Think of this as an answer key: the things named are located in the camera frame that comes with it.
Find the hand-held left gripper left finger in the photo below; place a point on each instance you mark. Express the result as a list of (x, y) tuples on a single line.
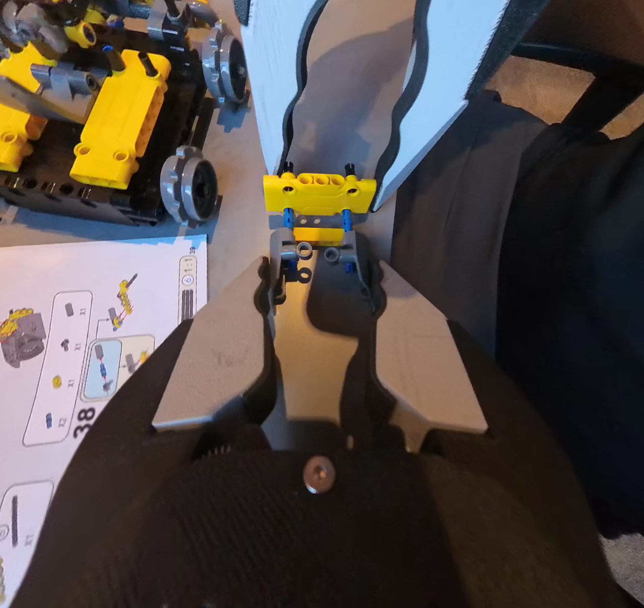
[(221, 356)]

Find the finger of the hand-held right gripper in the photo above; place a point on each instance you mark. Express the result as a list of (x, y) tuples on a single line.
[(453, 39), (271, 39)]

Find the yellow black brick vehicle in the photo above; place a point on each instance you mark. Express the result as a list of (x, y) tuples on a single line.
[(120, 114)]

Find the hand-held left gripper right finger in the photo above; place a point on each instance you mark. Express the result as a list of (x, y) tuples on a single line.
[(422, 366)]

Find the yellow brick panel with pins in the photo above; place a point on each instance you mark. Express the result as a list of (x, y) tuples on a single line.
[(322, 198)]

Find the grey brick bucket assembly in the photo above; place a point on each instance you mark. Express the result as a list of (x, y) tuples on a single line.
[(279, 245)]

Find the white building instruction booklet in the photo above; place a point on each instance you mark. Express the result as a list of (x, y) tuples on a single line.
[(30, 265)]

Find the black office chair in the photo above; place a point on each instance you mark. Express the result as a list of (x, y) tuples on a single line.
[(553, 57)]

